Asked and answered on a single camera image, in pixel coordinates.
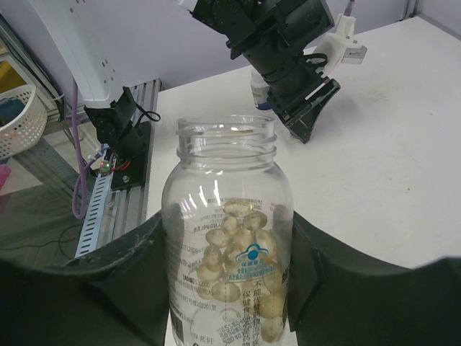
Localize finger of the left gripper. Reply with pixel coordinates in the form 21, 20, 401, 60
286, 86, 341, 143

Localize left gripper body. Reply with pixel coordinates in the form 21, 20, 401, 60
266, 68, 341, 124

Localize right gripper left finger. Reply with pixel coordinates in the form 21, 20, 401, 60
1, 213, 169, 345

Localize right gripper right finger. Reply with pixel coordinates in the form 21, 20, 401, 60
287, 215, 460, 345

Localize clear bottle orange pills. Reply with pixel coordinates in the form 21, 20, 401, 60
161, 115, 294, 345

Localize white cap pill bottle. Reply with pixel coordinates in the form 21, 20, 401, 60
250, 68, 272, 112

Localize white perforated basket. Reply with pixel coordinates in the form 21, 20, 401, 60
1, 84, 48, 160

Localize white slotted cable duct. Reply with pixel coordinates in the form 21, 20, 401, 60
74, 146, 112, 259

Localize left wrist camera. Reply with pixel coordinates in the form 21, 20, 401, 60
314, 14, 367, 76

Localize aluminium mounting rail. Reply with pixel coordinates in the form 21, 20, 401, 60
104, 79, 163, 253

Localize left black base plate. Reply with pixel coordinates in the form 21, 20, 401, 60
83, 85, 162, 192

